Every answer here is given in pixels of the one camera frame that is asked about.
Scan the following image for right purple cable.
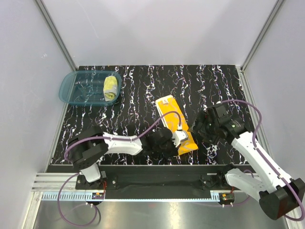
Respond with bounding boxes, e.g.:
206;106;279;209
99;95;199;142
219;99;305;221

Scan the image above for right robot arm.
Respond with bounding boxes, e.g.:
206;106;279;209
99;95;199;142
189;103;305;221

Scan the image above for orange connector box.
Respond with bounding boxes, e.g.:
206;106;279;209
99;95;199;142
92;192;105;200
220;193;235;203

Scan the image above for blue transparent plastic container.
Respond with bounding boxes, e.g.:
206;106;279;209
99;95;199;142
59;71;122;106

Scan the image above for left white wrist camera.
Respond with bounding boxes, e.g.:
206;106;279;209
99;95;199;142
172;129;188;148

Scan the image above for grey orange towel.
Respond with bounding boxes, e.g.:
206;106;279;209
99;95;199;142
155;95;198;156

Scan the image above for right orange connector box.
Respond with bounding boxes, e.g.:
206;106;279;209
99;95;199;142
220;193;235;203

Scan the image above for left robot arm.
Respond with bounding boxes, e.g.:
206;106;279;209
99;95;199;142
64;127;183;189

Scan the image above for aluminium frame rail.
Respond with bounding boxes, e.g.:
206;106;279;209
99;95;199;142
30;173;291;203

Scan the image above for grey yellow frog towel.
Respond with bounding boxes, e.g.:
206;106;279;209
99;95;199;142
103;75;118;102

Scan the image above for left orange connector box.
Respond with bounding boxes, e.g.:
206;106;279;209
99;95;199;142
92;192;105;200

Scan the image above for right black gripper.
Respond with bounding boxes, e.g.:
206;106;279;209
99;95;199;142
187;110;220;146

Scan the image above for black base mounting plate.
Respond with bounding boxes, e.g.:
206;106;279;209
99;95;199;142
75;165;233;201

